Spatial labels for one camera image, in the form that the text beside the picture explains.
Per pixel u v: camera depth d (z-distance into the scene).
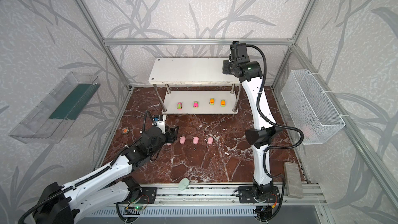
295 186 0.74
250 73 0.53
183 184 0.75
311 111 0.63
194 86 1.24
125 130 0.96
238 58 0.57
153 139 0.59
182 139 0.91
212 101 1.01
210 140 0.90
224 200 0.73
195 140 0.91
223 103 1.00
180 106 0.99
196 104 0.99
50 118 0.64
